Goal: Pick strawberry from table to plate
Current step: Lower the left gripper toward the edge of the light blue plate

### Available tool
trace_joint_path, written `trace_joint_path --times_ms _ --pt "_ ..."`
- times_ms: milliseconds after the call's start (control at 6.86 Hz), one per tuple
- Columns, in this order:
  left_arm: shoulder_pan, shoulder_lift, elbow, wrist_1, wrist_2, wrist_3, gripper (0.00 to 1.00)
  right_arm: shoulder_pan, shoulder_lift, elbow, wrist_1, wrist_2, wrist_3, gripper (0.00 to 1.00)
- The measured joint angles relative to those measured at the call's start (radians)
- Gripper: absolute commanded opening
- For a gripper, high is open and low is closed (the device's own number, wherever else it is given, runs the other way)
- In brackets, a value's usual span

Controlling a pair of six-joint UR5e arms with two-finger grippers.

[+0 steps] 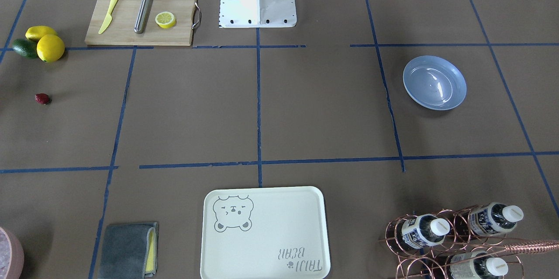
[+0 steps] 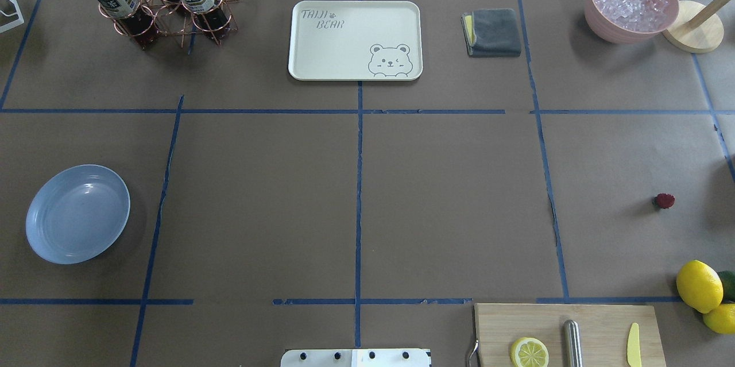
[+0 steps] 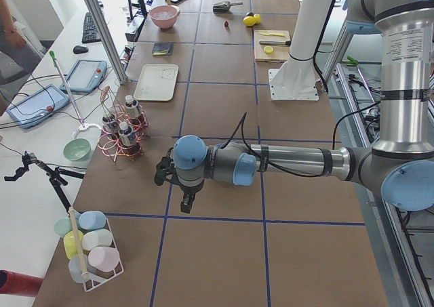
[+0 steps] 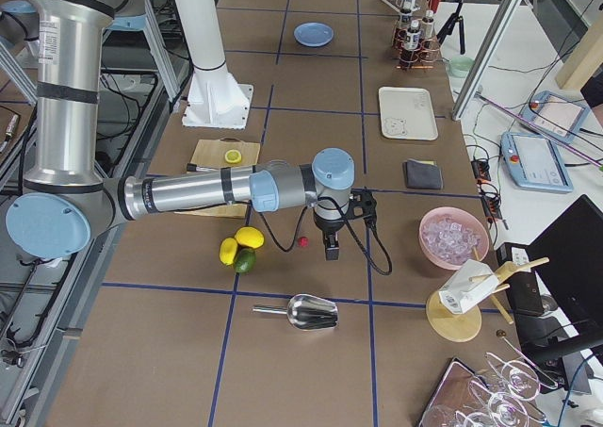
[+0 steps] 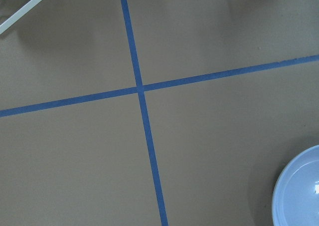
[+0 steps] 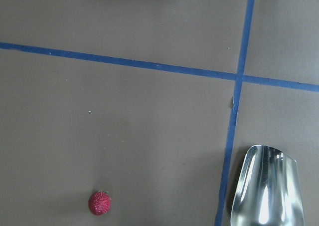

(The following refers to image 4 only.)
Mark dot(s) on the wooden cutting board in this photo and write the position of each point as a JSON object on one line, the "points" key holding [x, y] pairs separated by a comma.
{"points": [[211, 154]]}

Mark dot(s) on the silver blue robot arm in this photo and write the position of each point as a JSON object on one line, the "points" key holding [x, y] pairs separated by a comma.
{"points": [[66, 203]]}

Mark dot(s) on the blue teach pendant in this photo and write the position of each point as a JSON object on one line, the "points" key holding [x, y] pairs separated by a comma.
{"points": [[534, 163], [556, 115]]}

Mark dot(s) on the yellow lemon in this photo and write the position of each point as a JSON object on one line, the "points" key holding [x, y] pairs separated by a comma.
{"points": [[250, 237], [228, 251]]}

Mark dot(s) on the wooden cup stand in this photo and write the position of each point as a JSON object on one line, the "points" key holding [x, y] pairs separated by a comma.
{"points": [[464, 327]]}

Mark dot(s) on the cream bear tray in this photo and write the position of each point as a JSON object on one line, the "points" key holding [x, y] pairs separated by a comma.
{"points": [[407, 114]]}

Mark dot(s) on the green small bowl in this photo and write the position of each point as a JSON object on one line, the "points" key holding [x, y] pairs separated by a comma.
{"points": [[460, 66]]}

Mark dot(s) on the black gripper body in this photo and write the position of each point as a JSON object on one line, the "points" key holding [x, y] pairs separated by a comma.
{"points": [[330, 235]]}

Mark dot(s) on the green lime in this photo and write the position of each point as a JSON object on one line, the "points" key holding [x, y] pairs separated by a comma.
{"points": [[245, 260]]}

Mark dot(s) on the blue plate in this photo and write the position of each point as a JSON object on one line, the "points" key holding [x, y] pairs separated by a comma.
{"points": [[313, 34]]}

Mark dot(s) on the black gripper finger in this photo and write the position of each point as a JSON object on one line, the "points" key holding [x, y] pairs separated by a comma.
{"points": [[331, 246]]}

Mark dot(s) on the lemon half slice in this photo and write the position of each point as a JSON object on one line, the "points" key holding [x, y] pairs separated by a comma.
{"points": [[232, 156]]}

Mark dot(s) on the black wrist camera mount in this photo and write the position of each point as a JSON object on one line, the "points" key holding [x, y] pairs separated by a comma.
{"points": [[363, 205]]}

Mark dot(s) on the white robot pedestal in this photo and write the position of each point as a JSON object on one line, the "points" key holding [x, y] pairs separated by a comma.
{"points": [[214, 99]]}

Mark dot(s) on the black laptop monitor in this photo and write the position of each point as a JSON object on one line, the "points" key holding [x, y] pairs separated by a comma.
{"points": [[573, 278]]}

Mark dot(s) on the white paper cup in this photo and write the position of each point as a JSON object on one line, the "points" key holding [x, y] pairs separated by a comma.
{"points": [[467, 287]]}

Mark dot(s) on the red strawberry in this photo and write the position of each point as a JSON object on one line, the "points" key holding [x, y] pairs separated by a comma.
{"points": [[303, 241]]}

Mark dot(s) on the metal ice scoop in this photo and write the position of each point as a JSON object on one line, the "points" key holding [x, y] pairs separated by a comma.
{"points": [[306, 312]]}

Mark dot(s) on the pink bowl of ice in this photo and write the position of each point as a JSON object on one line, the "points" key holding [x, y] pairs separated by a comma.
{"points": [[449, 236]]}

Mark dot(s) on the grey folded cloth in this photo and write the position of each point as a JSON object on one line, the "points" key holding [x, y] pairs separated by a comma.
{"points": [[422, 175]]}

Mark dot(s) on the clear wine glasses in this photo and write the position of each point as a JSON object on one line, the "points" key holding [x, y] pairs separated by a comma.
{"points": [[502, 394]]}

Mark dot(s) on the copper wire bottle rack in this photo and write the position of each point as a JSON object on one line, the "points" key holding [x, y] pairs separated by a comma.
{"points": [[414, 41]]}

